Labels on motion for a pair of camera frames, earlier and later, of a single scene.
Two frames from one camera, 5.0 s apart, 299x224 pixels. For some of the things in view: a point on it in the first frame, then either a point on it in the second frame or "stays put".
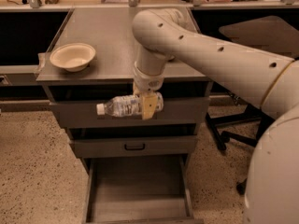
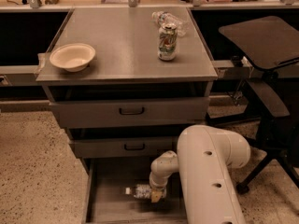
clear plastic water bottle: x=128 y=105 -> x=139 y=190
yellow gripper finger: x=149 y=106 -> x=155 y=196
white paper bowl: x=74 y=57 stays put
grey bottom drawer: x=138 y=189 stays put
